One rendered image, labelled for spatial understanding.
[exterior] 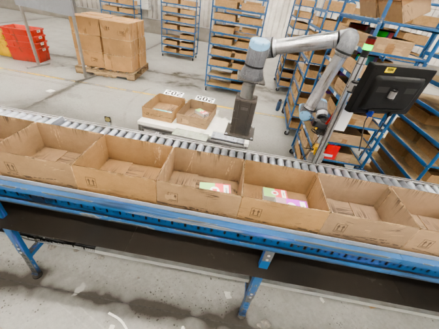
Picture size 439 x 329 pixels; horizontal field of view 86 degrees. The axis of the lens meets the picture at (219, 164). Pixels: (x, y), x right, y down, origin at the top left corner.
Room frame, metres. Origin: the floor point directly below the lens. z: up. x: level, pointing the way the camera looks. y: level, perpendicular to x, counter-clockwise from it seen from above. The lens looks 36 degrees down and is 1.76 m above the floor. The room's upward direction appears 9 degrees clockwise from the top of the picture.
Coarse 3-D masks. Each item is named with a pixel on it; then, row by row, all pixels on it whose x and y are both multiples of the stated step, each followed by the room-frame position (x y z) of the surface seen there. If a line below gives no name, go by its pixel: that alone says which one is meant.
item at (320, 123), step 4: (312, 120) 1.67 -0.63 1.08; (316, 120) 1.65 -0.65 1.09; (320, 120) 1.66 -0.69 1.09; (324, 120) 1.68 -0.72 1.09; (312, 124) 1.64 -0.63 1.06; (316, 124) 1.63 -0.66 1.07; (320, 124) 1.63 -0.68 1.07; (324, 124) 1.63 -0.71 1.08; (316, 128) 1.66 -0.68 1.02; (320, 128) 1.63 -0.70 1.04; (324, 128) 1.63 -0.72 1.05; (316, 132) 1.64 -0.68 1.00; (320, 132) 1.64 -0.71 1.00
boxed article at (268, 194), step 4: (264, 188) 0.99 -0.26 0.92; (268, 188) 1.00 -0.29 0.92; (264, 192) 0.96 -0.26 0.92; (268, 192) 0.96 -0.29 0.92; (272, 192) 0.97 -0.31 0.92; (276, 192) 0.97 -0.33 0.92; (280, 192) 0.98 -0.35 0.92; (284, 192) 0.98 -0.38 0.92; (264, 196) 0.93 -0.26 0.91; (268, 196) 0.93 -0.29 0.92; (272, 196) 0.93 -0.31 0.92; (276, 196) 0.94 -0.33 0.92; (280, 196) 0.94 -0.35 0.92; (284, 196) 0.95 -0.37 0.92; (272, 200) 0.93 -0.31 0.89
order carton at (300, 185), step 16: (256, 176) 1.04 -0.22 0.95; (272, 176) 1.04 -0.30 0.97; (288, 176) 1.04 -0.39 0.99; (304, 176) 1.04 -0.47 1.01; (256, 192) 0.98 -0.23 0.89; (288, 192) 1.03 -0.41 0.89; (304, 192) 1.04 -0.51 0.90; (320, 192) 0.90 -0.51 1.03; (240, 208) 0.76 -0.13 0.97; (256, 208) 0.76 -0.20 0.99; (272, 208) 0.75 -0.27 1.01; (288, 208) 0.75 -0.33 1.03; (304, 208) 0.75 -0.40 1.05; (320, 208) 0.83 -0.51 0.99; (272, 224) 0.75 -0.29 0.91; (288, 224) 0.75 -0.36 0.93; (304, 224) 0.75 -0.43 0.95; (320, 224) 0.75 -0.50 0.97
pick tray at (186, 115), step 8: (184, 104) 2.10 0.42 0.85; (192, 104) 2.27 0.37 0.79; (200, 104) 2.26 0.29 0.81; (208, 104) 2.24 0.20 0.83; (216, 104) 2.23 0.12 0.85; (184, 112) 2.10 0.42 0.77; (192, 112) 2.15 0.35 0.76; (208, 112) 2.21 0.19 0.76; (176, 120) 1.90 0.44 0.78; (184, 120) 1.88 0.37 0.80; (192, 120) 1.87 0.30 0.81; (200, 120) 1.86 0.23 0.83; (208, 120) 1.92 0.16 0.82; (200, 128) 1.87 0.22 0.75
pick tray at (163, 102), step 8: (160, 96) 2.28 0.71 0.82; (168, 96) 2.28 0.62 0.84; (144, 104) 1.96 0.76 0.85; (152, 104) 2.12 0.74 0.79; (160, 104) 2.22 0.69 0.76; (168, 104) 2.24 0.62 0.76; (176, 104) 2.26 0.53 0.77; (144, 112) 1.91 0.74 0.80; (152, 112) 1.90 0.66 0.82; (160, 112) 1.89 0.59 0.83; (168, 112) 1.88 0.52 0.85; (176, 112) 2.01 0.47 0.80; (160, 120) 1.89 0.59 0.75; (168, 120) 1.88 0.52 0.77
